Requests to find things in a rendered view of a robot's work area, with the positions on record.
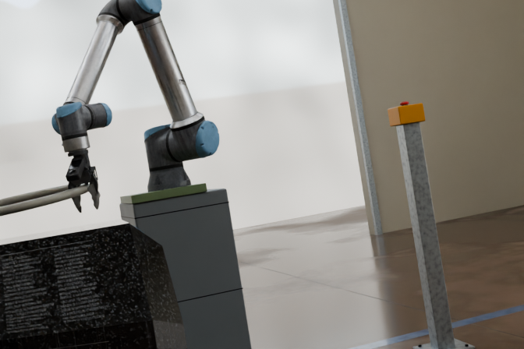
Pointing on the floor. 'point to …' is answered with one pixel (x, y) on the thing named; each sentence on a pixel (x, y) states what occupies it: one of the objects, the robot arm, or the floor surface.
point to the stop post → (424, 227)
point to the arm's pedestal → (199, 264)
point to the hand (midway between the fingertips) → (87, 208)
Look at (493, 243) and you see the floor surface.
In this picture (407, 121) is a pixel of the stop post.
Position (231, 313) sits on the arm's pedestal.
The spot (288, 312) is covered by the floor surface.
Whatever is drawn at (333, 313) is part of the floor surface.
